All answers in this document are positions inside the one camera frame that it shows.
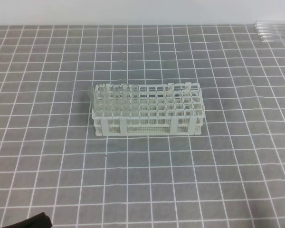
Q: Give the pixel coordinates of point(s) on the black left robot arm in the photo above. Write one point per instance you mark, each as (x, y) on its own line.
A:
(40, 220)

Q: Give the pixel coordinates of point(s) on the clear test tube in rack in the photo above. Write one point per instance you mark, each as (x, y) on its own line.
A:
(135, 101)

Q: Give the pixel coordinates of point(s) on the white plastic test tube rack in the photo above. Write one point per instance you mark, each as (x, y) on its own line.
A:
(167, 109)

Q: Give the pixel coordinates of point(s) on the grey checkered tablecloth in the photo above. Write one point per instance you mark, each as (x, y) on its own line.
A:
(230, 176)

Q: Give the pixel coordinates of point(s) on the clear glass test tubes pile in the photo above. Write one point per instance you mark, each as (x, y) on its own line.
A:
(270, 31)

